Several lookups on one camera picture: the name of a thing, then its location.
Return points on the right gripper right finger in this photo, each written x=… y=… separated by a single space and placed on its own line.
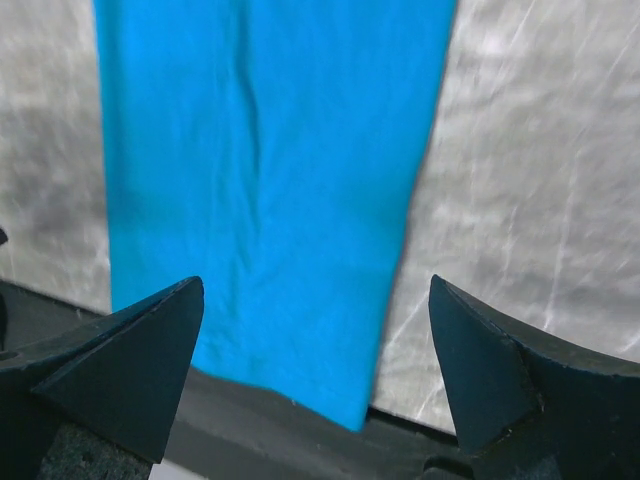
x=528 y=405

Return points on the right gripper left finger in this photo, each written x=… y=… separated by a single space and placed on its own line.
x=86 y=396

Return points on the blue t shirt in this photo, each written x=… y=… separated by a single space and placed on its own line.
x=270 y=148

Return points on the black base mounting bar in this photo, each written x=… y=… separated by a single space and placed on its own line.
x=225 y=430

